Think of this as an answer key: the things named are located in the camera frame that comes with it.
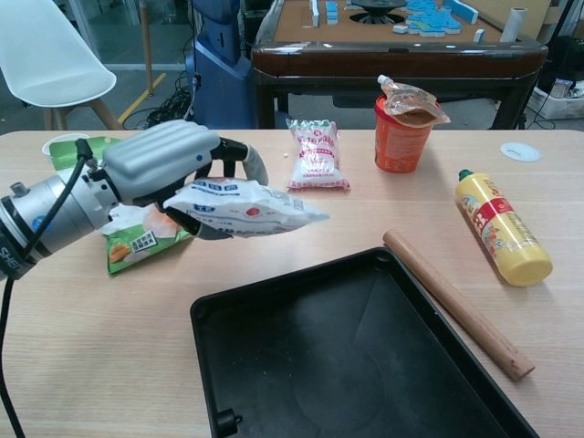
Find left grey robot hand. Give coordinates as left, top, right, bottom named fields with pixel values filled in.
left=102, top=120, right=270, bottom=241

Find small white grey packet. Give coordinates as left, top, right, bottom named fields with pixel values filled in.
left=162, top=178, right=330, bottom=239

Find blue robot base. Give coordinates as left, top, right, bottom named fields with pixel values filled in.
left=191, top=0, right=257, bottom=131

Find black plastic tray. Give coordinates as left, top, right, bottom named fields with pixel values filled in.
left=189, top=246, right=542, bottom=438

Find green corn starch bag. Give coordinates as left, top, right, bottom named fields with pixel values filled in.
left=48, top=135, right=193, bottom=278

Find white paper cup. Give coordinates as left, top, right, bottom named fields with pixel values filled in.
left=41, top=132, right=90, bottom=162

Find wooden pole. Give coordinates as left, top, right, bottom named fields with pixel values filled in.
left=140, top=0, right=155, bottom=96

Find white chair wooden legs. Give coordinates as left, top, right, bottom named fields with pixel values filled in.
left=0, top=0, right=124, bottom=133

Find white pink sugar bag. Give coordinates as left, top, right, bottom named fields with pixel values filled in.
left=285, top=117, right=351, bottom=192

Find orange plastic cup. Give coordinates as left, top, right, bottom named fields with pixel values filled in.
left=373, top=94, right=434, bottom=174

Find brown spouted sauce pouch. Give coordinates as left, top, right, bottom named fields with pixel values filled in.
left=376, top=74, right=452, bottom=127

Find dark brown mahjong table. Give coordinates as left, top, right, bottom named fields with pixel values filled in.
left=249, top=0, right=549, bottom=132

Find wooden rolling pin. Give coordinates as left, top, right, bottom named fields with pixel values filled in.
left=381, top=229, right=536, bottom=382

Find yellow squeeze bottle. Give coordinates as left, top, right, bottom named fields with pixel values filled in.
left=454, top=168, right=554, bottom=288

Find white round table cap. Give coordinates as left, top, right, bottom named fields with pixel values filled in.
left=499, top=141, right=542, bottom=162

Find white paper roll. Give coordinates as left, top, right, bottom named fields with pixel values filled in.
left=501, top=6, right=528, bottom=44

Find black floor cable tangle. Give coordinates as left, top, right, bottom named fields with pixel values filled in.
left=121, top=72, right=198, bottom=133

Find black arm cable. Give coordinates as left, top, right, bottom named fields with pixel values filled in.
left=0, top=138, right=95, bottom=438

